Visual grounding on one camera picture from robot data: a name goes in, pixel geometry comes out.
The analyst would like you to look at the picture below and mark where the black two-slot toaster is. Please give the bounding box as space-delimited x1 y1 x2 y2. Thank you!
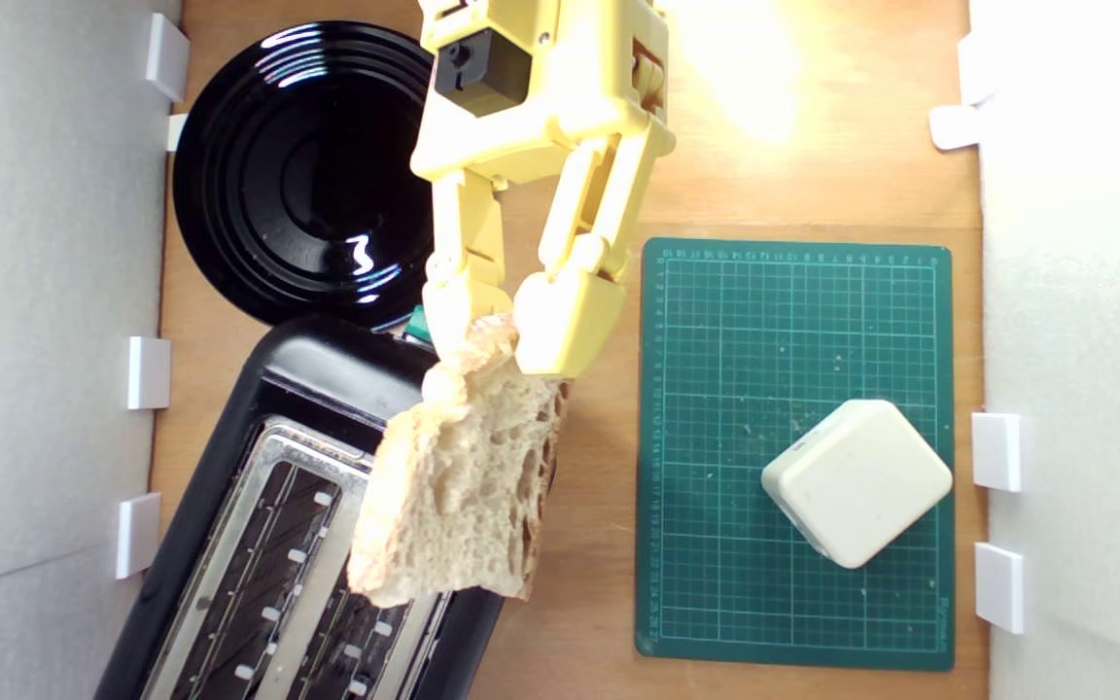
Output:
93 313 553 700

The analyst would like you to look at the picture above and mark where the brown bread slice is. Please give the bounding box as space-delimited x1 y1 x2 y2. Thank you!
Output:
346 313 571 609

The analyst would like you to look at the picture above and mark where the black plate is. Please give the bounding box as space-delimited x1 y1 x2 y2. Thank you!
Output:
173 21 469 330

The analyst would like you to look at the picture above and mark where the green cutting mat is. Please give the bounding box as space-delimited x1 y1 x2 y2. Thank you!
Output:
635 237 956 672

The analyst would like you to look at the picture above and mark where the white block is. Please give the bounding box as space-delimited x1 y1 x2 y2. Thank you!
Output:
760 399 954 571

